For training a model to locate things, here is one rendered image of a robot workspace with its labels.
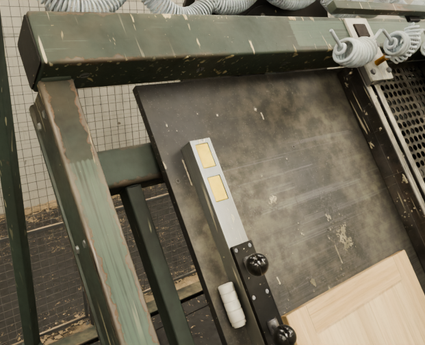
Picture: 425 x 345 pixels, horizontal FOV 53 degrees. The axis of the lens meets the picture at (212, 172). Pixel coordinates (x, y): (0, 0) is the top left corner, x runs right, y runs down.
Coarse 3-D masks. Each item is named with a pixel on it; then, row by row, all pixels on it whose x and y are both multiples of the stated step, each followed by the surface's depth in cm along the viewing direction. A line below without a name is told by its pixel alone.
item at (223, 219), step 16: (192, 144) 83; (208, 144) 85; (192, 160) 84; (192, 176) 85; (208, 176) 83; (208, 192) 81; (208, 208) 82; (224, 208) 82; (208, 224) 84; (224, 224) 81; (240, 224) 83; (224, 240) 80; (240, 240) 81; (224, 256) 81; (240, 288) 79; (256, 336) 78
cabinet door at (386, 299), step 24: (384, 264) 103; (408, 264) 107; (336, 288) 93; (360, 288) 96; (384, 288) 100; (408, 288) 104; (288, 312) 86; (312, 312) 87; (336, 312) 90; (360, 312) 94; (384, 312) 98; (408, 312) 102; (312, 336) 85; (336, 336) 88; (360, 336) 92; (384, 336) 95; (408, 336) 99
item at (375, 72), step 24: (360, 72) 116; (384, 72) 115; (360, 96) 117; (360, 120) 119; (384, 120) 114; (384, 144) 114; (384, 168) 116; (408, 168) 112; (408, 192) 112; (408, 216) 113
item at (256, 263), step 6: (246, 258) 79; (252, 258) 68; (258, 258) 68; (264, 258) 68; (246, 264) 69; (252, 264) 68; (258, 264) 67; (264, 264) 68; (252, 270) 68; (258, 270) 68; (264, 270) 68; (258, 276) 68
